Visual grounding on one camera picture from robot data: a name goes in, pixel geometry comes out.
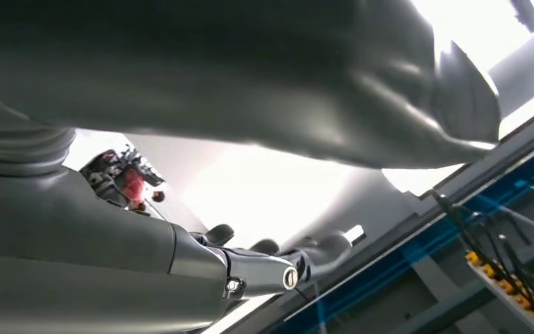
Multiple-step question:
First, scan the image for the red and black device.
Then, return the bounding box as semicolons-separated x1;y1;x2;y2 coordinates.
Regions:
80;146;165;214

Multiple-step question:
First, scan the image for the yellow connector strip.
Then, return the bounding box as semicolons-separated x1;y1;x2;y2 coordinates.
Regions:
464;250;534;329

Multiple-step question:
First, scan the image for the blue metal frame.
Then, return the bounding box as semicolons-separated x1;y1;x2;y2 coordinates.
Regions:
266;138;534;334

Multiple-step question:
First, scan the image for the black cable bundle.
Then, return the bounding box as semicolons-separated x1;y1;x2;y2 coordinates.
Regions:
428;189;534;319

